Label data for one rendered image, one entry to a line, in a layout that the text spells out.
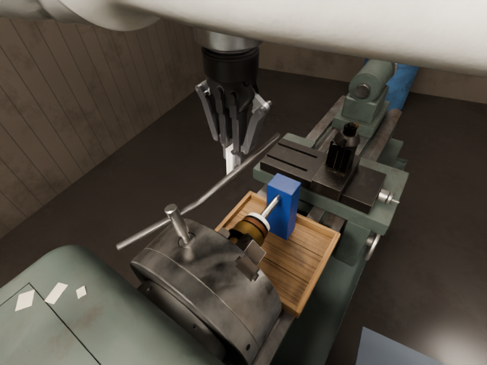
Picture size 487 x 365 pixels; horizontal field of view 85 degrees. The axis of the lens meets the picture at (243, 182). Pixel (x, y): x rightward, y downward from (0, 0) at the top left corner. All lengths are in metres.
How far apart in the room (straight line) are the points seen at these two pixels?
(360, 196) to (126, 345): 0.79
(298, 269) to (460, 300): 1.40
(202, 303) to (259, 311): 0.11
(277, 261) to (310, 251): 0.11
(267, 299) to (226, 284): 0.09
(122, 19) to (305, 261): 0.79
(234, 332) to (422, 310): 1.60
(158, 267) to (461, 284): 1.94
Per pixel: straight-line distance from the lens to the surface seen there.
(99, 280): 0.52
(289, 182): 0.77
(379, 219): 0.99
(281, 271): 0.86
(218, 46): 0.34
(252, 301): 0.51
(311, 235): 0.94
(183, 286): 0.47
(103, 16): 0.22
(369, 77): 1.35
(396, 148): 1.75
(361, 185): 1.02
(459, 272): 2.24
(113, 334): 0.46
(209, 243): 0.50
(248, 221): 0.67
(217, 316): 0.48
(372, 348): 0.98
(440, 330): 1.98
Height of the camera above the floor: 1.65
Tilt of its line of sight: 45 degrees down
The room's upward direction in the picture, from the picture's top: 4 degrees counter-clockwise
